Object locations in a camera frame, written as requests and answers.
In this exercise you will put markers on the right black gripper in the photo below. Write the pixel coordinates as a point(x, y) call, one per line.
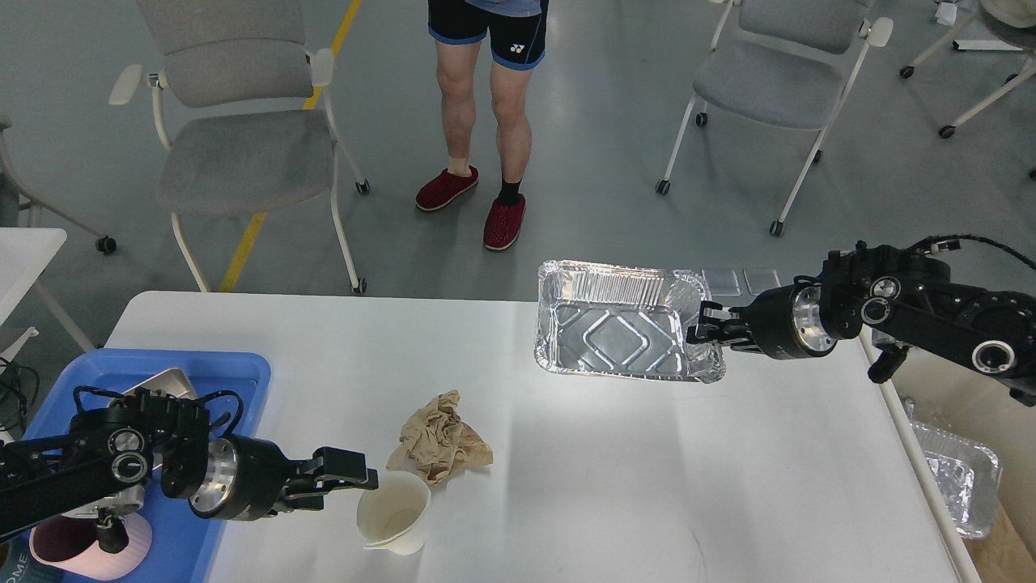
point(782, 323)

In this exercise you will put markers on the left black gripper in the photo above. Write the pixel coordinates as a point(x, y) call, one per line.
point(247, 479)

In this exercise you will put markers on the white paper cup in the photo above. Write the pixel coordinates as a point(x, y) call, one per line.
point(393, 517)

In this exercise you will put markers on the aluminium foil tray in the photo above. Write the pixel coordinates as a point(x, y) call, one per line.
point(596, 318)

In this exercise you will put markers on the square steel tray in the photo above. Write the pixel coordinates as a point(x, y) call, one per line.
point(163, 393)

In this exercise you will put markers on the pink ribbed mug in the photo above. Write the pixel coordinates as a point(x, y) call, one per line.
point(101, 552)

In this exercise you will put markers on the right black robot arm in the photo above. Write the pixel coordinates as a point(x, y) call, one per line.
point(906, 296)

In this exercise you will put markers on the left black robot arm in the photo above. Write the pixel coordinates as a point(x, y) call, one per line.
point(108, 451)

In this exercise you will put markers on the floor socket plate left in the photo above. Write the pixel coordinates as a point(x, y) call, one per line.
point(723, 282)

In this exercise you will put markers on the crumpled brown paper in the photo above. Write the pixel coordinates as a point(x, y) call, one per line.
point(439, 442)

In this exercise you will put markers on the white plastic bin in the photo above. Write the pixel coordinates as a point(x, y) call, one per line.
point(978, 408)

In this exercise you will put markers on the grey chair right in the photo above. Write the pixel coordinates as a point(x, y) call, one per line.
point(774, 86)

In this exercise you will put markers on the grey chair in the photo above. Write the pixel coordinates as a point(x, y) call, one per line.
point(35, 204)
point(219, 52)
point(774, 86)

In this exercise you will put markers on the white side table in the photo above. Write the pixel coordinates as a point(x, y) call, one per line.
point(25, 253)

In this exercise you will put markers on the grey chair far left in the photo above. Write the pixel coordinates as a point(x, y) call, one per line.
point(35, 204)

